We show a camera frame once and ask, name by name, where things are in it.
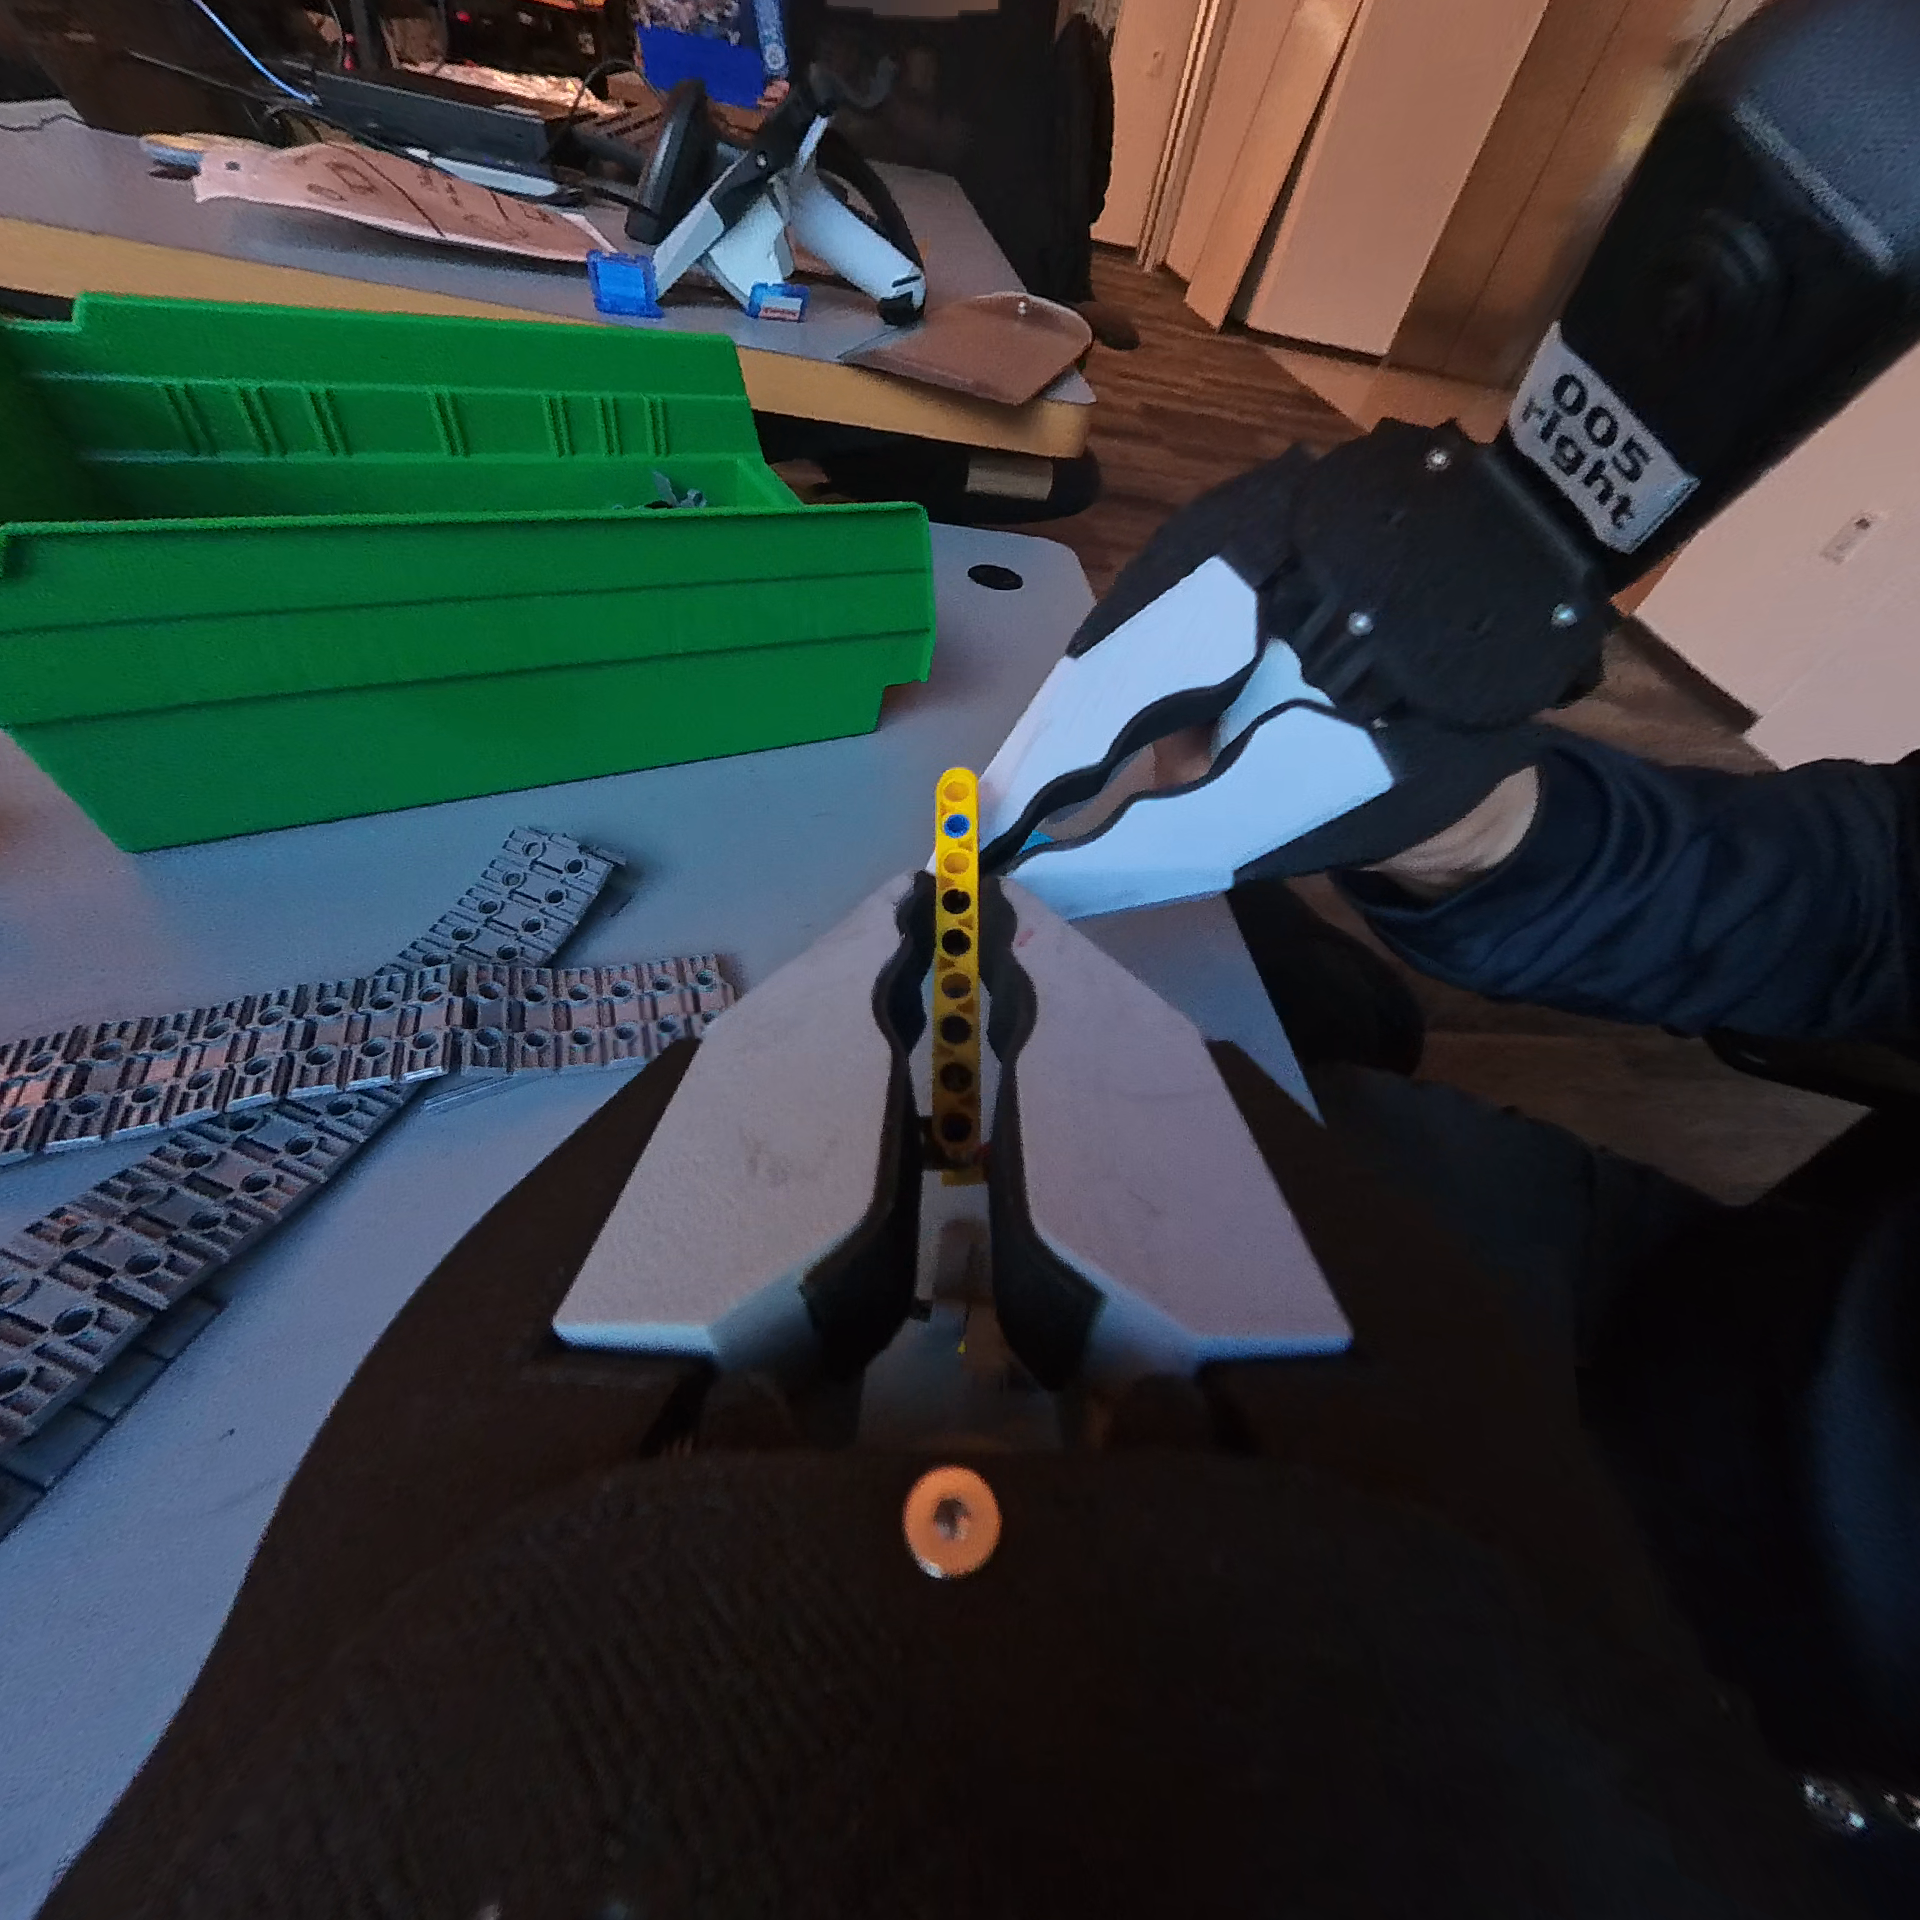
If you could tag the person's dark clothed body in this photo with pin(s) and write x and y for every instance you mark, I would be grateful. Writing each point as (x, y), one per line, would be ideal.
(1650, 1424)

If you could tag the green storage bin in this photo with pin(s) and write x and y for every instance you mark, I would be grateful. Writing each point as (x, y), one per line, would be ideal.
(451, 674)

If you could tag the white and black handheld device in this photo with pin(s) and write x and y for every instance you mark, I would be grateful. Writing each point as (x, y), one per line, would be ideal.
(841, 248)

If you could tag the brown rounded plate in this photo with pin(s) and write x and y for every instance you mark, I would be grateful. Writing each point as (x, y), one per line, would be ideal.
(975, 345)

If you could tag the yellow perforated beam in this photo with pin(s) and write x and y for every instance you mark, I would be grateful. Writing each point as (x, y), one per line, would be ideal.
(960, 900)

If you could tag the person's right hand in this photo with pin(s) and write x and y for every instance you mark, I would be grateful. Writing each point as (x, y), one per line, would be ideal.
(1479, 840)

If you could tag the paper sheet with drawings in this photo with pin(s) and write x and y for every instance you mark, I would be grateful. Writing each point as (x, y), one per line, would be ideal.
(390, 203)

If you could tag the grey desk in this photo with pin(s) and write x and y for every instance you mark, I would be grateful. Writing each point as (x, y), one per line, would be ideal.
(825, 840)

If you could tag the blue plastic holder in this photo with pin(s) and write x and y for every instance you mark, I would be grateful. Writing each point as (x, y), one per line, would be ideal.
(775, 302)
(623, 284)

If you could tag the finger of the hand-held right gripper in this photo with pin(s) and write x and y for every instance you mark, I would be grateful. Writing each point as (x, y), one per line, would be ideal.
(1141, 674)
(1260, 811)

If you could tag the person's right forearm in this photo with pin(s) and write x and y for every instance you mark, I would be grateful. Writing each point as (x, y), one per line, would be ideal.
(1680, 900)

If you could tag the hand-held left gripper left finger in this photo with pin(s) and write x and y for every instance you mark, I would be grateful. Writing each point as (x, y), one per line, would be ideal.
(721, 1185)

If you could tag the tan adjacent table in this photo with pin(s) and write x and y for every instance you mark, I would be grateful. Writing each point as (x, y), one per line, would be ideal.
(931, 398)

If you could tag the black flat keyboard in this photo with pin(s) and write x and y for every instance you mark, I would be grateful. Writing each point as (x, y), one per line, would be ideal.
(435, 120)

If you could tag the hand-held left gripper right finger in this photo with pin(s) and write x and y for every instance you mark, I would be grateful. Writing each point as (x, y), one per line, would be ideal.
(1171, 1185)

